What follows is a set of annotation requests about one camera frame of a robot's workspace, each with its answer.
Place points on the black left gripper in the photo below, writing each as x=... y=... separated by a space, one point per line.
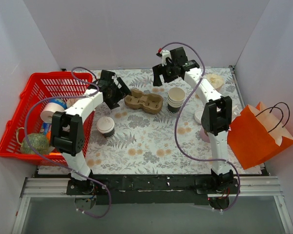
x=117 y=91

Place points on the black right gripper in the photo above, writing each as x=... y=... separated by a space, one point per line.
x=162 y=71

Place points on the stack of paper cups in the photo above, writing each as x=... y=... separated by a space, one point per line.
x=175 y=99

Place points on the white cup lid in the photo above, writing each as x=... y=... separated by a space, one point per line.
x=105 y=125

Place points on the orange paper bag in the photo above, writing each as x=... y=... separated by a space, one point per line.
x=259 y=133

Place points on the black paper coffee cup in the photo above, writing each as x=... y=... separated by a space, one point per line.
x=108 y=133

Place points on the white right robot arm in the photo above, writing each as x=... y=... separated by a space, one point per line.
x=217 y=112

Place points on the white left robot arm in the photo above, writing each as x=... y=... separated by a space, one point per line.
x=67 y=130

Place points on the brown cardboard cup carrier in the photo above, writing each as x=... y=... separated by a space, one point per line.
x=149 y=102

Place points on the floral table mat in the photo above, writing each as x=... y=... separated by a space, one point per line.
x=143 y=143

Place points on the beige patterned cup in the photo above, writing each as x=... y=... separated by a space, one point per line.
x=71 y=101

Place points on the wrapped toilet paper roll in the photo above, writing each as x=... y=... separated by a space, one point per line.
x=216 y=81

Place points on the stack of white lids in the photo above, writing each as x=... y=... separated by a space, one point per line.
x=198 y=116

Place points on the pink straw holder cup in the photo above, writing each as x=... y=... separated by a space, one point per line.
x=204 y=136

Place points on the white tape roll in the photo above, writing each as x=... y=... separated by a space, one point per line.
x=48 y=111

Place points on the red plastic basket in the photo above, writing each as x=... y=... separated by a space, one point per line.
x=40 y=86

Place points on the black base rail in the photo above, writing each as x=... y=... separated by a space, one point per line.
x=148 y=189

